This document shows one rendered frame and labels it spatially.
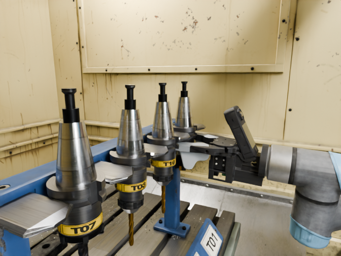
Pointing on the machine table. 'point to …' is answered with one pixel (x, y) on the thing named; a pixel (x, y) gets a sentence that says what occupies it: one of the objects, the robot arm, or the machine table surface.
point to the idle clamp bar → (49, 247)
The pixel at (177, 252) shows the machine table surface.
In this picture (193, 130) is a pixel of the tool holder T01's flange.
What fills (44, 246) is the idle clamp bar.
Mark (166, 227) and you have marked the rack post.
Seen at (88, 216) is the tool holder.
